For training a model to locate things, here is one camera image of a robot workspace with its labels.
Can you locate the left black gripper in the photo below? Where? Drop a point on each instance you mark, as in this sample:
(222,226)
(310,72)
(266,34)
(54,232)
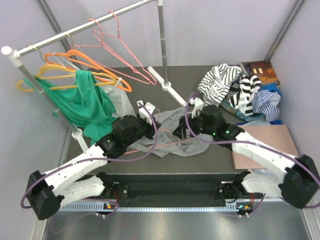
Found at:
(150,128)

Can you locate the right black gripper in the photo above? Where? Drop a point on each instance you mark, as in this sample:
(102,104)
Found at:
(181,131)

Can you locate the grey tank top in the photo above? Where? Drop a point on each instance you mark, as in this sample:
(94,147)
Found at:
(180,145)

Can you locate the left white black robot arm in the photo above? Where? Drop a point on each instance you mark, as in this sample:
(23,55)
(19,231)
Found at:
(49,191)

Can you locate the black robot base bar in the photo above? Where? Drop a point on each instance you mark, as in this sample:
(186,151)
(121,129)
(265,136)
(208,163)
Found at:
(164,190)

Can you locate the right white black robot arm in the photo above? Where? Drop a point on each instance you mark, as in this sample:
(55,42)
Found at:
(295,179)

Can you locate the white garment on hanger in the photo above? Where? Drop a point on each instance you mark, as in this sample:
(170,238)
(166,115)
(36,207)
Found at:
(119,98)

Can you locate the green tank top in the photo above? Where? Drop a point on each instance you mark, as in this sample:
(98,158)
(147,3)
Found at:
(87,106)

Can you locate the orange plastic hanger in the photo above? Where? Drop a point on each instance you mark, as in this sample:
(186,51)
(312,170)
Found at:
(79,57)

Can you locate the black white striped shirt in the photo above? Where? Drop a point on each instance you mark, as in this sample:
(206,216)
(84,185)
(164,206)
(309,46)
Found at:
(216,83)

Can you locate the bold black white striped garment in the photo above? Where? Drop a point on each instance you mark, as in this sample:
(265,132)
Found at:
(241,94)

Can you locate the blue white striped shirt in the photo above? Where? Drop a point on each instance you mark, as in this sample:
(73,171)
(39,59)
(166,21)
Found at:
(266,102)

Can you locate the pink cardboard sheet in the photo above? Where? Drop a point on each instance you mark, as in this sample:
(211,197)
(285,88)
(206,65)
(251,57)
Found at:
(276,136)

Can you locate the blue garment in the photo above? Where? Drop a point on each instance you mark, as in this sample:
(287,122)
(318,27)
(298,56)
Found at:
(271,87)

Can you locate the book with dark cover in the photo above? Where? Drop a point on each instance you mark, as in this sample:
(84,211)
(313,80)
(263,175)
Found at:
(262,69)

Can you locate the grey slotted cable duct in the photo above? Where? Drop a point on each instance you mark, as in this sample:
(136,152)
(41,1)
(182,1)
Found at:
(102,206)

